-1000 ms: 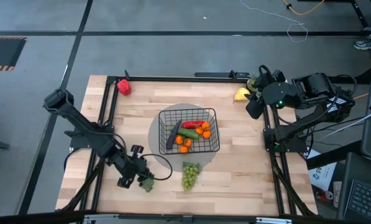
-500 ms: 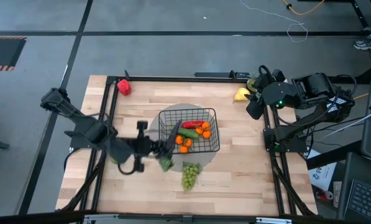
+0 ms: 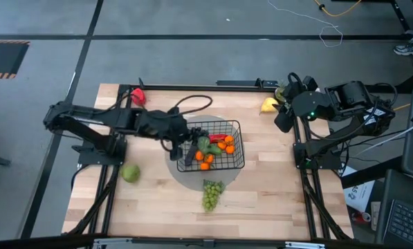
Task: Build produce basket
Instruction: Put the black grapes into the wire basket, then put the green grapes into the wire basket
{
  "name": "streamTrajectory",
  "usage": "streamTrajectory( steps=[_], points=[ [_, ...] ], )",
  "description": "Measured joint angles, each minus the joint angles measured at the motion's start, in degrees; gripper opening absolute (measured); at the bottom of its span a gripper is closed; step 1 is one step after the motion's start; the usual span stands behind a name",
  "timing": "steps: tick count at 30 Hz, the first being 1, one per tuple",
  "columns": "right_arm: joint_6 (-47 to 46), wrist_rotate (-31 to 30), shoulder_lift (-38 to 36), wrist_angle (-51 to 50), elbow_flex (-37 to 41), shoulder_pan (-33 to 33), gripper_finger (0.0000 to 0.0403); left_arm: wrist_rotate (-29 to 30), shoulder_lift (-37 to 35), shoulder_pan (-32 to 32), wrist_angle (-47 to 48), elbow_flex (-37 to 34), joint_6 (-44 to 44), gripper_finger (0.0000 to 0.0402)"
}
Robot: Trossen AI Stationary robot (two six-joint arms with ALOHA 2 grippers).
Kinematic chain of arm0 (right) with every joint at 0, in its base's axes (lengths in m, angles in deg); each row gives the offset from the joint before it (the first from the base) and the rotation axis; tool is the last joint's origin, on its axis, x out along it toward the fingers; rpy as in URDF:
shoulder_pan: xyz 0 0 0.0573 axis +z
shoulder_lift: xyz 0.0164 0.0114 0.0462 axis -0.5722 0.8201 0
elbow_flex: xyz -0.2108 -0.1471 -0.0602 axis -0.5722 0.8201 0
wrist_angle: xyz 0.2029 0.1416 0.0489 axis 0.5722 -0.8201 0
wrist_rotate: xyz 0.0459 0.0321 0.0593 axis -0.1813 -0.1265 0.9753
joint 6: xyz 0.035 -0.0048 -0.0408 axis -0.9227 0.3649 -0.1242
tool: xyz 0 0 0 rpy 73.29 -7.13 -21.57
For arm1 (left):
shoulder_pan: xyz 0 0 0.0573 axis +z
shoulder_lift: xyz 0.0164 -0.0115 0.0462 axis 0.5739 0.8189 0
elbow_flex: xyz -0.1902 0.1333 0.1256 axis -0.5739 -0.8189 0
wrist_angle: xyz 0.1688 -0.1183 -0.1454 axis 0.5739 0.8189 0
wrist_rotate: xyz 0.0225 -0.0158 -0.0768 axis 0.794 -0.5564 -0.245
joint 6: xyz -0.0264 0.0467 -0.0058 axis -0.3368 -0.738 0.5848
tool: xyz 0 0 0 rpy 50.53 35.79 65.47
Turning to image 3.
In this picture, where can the green apple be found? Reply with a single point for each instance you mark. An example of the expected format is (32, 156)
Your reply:
(130, 173)

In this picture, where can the black hazard striped floor mat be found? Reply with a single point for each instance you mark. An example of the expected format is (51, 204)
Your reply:
(3, 58)

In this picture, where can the grey round mat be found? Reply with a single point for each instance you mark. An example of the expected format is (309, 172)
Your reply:
(195, 180)

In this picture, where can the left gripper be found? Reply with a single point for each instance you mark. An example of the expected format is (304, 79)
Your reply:
(175, 128)

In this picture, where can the silver aluminium post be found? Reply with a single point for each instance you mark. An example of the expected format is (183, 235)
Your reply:
(304, 245)
(112, 242)

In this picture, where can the person's shoe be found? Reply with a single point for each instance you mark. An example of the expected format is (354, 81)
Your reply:
(410, 49)

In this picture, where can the dark purple grapes bunch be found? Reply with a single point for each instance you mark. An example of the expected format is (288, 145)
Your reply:
(203, 143)

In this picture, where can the green grapes bunch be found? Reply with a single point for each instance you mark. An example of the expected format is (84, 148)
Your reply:
(211, 197)

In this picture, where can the potted succulent plant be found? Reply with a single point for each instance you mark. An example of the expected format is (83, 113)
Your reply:
(279, 93)

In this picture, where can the black table frame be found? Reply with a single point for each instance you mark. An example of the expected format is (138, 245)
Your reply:
(199, 87)

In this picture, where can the red chili pepper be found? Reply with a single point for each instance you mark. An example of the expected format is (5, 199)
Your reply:
(218, 137)

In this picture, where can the black desk leg frame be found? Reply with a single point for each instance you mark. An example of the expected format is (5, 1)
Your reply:
(406, 83)

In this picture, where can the red soda can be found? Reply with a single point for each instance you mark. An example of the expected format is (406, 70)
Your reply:
(362, 216)

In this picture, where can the red bell pepper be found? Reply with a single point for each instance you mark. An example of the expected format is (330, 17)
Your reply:
(138, 98)

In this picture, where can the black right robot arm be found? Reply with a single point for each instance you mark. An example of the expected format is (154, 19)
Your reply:
(351, 95)

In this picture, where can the white paper sheet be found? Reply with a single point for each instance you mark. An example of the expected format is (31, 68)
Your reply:
(360, 195)

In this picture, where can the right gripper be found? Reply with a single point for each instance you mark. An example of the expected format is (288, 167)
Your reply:
(311, 105)

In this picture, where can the orange tangerine cluster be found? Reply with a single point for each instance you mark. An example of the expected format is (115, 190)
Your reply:
(204, 166)
(229, 148)

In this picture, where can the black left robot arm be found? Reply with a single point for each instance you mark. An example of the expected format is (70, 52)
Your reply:
(88, 117)

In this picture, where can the open laptop keyboard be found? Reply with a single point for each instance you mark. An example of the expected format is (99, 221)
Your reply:
(406, 218)

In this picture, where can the yellow lemon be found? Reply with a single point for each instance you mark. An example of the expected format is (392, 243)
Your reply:
(269, 104)

